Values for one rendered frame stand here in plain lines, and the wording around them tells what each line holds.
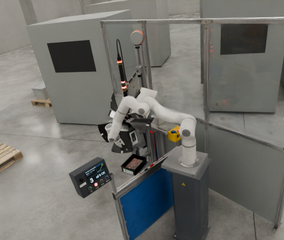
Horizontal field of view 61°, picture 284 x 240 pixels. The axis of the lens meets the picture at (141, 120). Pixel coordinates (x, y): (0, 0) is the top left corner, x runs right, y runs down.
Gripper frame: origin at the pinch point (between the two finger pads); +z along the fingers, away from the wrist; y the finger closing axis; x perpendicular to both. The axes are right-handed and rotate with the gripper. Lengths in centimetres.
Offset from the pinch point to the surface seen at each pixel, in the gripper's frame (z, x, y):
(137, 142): 4.0, -15.5, -4.8
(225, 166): 74, -71, -61
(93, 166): -38, 38, -32
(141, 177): 14.0, 9.5, -31.1
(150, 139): 37, -42, 16
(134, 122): -14.6, -24.9, -1.4
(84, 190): -31, 54, -36
